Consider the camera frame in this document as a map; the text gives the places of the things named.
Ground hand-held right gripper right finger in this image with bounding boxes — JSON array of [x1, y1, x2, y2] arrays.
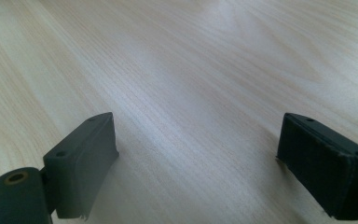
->
[[275, 112, 358, 221]]

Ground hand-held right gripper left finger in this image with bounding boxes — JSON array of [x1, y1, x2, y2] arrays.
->
[[42, 111, 120, 221]]

